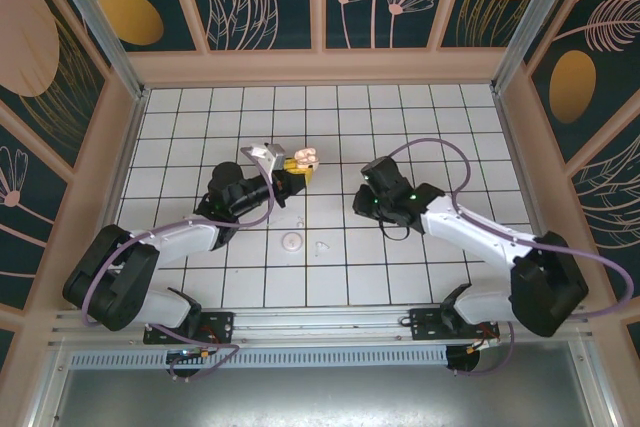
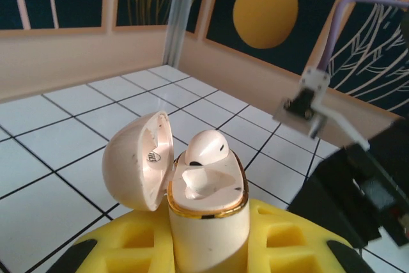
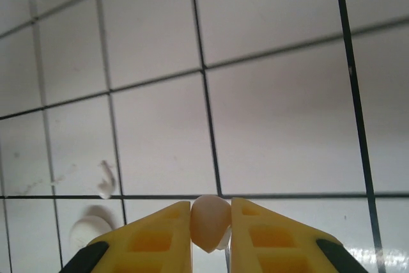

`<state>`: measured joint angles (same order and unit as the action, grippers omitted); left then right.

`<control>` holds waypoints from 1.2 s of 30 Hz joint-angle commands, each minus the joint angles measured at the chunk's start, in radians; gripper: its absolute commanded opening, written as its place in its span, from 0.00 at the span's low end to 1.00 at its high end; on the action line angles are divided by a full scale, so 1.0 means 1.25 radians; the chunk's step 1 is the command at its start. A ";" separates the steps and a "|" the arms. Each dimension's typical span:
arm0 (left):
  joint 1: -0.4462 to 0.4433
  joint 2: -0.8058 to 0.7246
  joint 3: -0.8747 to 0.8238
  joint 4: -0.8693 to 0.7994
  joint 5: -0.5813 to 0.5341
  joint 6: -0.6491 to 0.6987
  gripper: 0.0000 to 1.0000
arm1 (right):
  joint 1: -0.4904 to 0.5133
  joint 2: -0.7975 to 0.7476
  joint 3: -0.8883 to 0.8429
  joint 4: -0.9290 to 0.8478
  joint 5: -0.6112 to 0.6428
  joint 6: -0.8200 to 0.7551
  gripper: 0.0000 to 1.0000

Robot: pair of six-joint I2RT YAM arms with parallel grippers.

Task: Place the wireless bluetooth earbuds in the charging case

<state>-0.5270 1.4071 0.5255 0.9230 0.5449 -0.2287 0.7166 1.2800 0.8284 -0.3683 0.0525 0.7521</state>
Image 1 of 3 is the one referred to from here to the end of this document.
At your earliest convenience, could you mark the cream earbud charging case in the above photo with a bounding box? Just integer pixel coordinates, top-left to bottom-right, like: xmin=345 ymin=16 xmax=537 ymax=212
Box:
xmin=293 ymin=146 xmax=322 ymax=172

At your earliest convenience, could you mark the small round pale disc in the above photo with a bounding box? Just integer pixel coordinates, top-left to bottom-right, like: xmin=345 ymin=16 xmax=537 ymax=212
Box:
xmin=280 ymin=230 xmax=304 ymax=254

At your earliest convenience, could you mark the grey metal sheet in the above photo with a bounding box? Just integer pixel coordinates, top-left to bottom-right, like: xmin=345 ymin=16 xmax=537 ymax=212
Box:
xmin=49 ymin=366 xmax=609 ymax=427

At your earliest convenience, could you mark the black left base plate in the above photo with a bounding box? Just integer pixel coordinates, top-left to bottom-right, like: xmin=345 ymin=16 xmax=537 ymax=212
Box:
xmin=143 ymin=311 xmax=236 ymax=345

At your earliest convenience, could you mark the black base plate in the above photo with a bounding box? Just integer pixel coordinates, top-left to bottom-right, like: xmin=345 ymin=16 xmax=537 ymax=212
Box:
xmin=398 ymin=307 xmax=501 ymax=342
xmin=143 ymin=311 xmax=236 ymax=345

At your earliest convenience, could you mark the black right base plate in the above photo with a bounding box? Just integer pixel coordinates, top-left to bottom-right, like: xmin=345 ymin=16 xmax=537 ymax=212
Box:
xmin=398 ymin=307 xmax=501 ymax=342

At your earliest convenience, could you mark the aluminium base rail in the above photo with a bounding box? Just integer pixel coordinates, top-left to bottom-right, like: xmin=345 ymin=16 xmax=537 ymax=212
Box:
xmin=47 ymin=307 xmax=599 ymax=348

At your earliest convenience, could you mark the red black wire bundle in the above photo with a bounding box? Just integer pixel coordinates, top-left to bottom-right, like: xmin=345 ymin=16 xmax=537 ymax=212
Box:
xmin=197 ymin=325 xmax=225 ymax=348
xmin=467 ymin=329 xmax=501 ymax=351

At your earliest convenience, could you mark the grey slotted cable duct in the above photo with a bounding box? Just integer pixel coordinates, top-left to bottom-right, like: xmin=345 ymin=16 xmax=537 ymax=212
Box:
xmin=66 ymin=345 xmax=450 ymax=369

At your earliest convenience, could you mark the aluminium corner post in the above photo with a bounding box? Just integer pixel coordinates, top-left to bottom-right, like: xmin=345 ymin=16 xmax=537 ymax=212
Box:
xmin=489 ymin=0 xmax=587 ymax=93
xmin=42 ymin=0 xmax=151 ymax=101

